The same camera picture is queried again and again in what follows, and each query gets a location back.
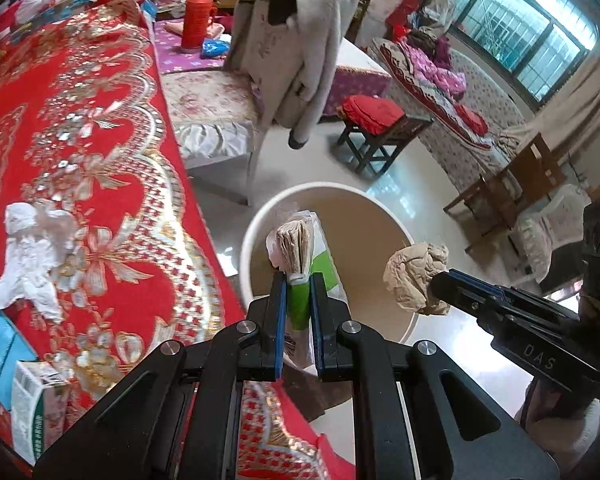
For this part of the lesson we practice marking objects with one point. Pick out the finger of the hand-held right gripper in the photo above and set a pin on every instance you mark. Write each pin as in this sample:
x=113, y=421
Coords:
x=495, y=290
x=460, y=297

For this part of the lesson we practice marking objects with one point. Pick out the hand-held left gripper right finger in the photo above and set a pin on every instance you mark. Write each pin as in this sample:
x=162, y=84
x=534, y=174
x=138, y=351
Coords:
x=316, y=325

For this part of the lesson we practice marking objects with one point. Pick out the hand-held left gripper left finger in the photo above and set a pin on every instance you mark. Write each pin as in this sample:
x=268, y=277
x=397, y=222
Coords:
x=280, y=325

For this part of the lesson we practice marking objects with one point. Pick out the beige paper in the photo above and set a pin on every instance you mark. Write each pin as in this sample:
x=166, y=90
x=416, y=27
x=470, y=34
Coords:
x=412, y=270

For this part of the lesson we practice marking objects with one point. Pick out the green white carton box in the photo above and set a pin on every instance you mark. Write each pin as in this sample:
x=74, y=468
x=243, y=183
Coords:
x=37, y=410
x=325, y=240

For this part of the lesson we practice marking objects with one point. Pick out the beige round bin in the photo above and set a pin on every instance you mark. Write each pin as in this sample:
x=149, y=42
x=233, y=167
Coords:
x=375, y=230

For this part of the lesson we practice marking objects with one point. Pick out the translucent tissue paper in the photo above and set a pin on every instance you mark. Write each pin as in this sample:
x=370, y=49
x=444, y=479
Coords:
x=57, y=230

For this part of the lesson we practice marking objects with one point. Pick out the white paper towel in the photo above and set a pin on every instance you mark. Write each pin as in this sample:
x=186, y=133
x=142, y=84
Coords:
x=27, y=270

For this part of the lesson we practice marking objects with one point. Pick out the light blue box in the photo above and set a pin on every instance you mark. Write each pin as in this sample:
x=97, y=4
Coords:
x=2, y=345

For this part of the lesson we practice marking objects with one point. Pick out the person's right forearm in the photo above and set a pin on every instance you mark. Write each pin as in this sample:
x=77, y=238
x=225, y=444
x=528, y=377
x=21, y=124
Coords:
x=565, y=410

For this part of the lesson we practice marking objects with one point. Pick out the white floral armchair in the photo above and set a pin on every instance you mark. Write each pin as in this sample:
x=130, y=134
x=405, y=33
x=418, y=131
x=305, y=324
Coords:
x=555, y=230

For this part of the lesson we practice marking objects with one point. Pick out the light wooden chair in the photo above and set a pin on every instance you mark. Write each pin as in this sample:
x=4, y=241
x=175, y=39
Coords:
x=520, y=185

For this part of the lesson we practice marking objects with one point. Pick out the sofa with floral cover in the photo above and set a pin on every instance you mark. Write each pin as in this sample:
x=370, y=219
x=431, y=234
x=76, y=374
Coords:
x=480, y=160

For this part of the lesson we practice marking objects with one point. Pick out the red pillow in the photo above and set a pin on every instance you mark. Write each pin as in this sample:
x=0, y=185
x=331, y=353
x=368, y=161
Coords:
x=470, y=120

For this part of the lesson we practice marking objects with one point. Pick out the dark wooden stool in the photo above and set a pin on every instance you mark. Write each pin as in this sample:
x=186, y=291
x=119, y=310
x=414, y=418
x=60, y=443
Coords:
x=380, y=145

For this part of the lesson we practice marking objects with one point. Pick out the beige curtain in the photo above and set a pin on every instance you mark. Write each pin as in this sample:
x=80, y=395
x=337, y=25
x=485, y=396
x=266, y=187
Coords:
x=570, y=110

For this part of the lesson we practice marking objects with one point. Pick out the red cushion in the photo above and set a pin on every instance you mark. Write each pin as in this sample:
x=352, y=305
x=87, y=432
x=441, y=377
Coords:
x=372, y=112

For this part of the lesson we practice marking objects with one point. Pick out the pink clothes pile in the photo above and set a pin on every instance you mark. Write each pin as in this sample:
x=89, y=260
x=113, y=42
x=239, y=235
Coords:
x=435, y=70

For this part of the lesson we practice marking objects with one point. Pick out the low table with purple cloth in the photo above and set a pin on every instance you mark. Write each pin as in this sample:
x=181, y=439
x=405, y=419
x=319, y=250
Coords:
x=360, y=87

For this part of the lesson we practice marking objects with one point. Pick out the chair with floral seat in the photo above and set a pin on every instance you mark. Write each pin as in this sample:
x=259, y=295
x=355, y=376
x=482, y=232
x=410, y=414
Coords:
x=205, y=95

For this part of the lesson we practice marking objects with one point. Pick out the beige fleece coat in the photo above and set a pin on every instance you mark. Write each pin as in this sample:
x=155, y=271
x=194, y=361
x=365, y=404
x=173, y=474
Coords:
x=290, y=60

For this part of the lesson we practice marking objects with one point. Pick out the window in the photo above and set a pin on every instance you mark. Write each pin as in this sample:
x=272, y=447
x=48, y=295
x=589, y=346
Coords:
x=525, y=25

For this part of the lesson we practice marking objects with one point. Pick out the red gold floral tablecloth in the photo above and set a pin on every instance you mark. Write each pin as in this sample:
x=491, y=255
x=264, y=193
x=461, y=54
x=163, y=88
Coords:
x=80, y=125

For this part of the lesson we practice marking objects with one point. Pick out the purple floral cloth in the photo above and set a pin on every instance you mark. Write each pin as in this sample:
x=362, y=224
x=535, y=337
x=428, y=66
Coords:
x=175, y=60

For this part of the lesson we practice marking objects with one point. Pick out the blue plastic bag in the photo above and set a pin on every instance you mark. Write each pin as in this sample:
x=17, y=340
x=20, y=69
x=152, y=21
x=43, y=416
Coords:
x=214, y=47

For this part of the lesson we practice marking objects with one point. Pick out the red thermos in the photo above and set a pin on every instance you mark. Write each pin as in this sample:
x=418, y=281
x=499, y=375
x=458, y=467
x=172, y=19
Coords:
x=196, y=22

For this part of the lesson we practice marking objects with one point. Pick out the white plastic bag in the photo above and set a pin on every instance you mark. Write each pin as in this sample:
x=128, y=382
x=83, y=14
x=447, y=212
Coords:
x=45, y=0

